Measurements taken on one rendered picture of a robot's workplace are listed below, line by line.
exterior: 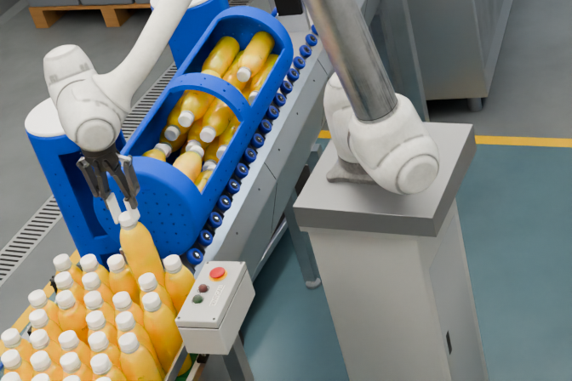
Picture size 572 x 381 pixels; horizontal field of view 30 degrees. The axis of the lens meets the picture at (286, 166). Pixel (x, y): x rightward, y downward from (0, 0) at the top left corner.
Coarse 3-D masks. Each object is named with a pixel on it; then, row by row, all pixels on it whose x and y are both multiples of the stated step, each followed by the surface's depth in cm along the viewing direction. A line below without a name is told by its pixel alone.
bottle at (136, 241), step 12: (132, 228) 243; (144, 228) 245; (120, 240) 245; (132, 240) 243; (144, 240) 244; (132, 252) 244; (144, 252) 245; (156, 252) 248; (132, 264) 247; (144, 264) 247; (156, 264) 248; (156, 276) 249
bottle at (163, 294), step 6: (156, 282) 245; (150, 288) 243; (156, 288) 245; (162, 288) 245; (144, 294) 244; (162, 294) 245; (168, 294) 246; (162, 300) 244; (168, 300) 246; (174, 312) 249
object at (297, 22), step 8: (280, 0) 366; (288, 0) 365; (296, 0) 364; (280, 8) 368; (288, 8) 367; (296, 8) 366; (304, 8) 368; (280, 16) 372; (288, 16) 371; (296, 16) 370; (304, 16) 369; (288, 24) 373; (296, 24) 372; (304, 24) 371; (288, 32) 375
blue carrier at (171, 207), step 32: (224, 32) 334; (192, 64) 326; (288, 64) 328; (160, 96) 295; (224, 96) 291; (256, 96) 304; (160, 128) 307; (256, 128) 307; (160, 160) 265; (224, 160) 281; (160, 192) 262; (192, 192) 265; (160, 224) 269; (192, 224) 266; (160, 256) 276
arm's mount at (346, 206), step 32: (448, 128) 272; (320, 160) 275; (448, 160) 262; (320, 192) 264; (352, 192) 261; (384, 192) 258; (448, 192) 256; (320, 224) 263; (352, 224) 258; (384, 224) 254; (416, 224) 250
